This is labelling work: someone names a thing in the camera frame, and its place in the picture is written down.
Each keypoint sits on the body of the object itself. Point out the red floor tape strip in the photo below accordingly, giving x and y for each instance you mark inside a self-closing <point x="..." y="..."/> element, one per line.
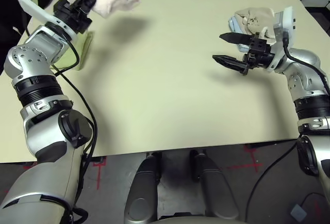
<point x="29" y="166"/>

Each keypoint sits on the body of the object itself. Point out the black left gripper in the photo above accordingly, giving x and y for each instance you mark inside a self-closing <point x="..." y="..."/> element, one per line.
<point x="71" y="15"/>

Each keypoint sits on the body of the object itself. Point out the green folded towel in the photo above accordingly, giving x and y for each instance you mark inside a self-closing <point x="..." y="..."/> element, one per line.
<point x="77" y="54"/>

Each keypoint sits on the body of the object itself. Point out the black cabinet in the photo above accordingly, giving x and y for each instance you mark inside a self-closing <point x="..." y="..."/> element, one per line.
<point x="321" y="15"/>

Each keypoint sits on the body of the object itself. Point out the beige robot torso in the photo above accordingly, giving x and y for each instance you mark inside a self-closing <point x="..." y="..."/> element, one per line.
<point x="201" y="220"/>

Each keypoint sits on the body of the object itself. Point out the light blue folded towel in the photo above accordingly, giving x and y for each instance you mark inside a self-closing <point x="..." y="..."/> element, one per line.
<point x="235" y="27"/>

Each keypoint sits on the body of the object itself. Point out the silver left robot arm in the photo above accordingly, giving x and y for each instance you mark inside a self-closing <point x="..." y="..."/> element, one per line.
<point x="43" y="105"/>

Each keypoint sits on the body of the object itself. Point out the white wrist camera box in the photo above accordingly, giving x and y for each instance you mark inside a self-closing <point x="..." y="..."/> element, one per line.
<point x="31" y="5"/>
<point x="283" y="28"/>

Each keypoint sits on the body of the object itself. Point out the beige folded towel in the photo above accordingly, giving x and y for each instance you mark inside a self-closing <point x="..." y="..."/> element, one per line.
<point x="255" y="19"/>

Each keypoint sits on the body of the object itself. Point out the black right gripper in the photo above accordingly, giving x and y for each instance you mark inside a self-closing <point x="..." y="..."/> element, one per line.
<point x="257" y="54"/>

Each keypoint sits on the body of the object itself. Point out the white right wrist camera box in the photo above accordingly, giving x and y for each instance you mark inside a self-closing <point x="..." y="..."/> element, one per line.
<point x="283" y="28"/>

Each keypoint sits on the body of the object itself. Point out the small grey-blue floor box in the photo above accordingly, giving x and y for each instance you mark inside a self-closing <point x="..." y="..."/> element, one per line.
<point x="298" y="211"/>

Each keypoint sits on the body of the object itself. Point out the red floor tape cross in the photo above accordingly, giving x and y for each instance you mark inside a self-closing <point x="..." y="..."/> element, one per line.
<point x="99" y="172"/>

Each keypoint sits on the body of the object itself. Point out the grey right robot leg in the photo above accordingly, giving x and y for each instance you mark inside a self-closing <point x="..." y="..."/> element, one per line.
<point x="216" y="188"/>

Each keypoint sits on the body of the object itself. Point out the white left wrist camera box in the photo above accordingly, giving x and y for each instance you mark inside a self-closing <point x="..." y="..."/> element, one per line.
<point x="31" y="5"/>

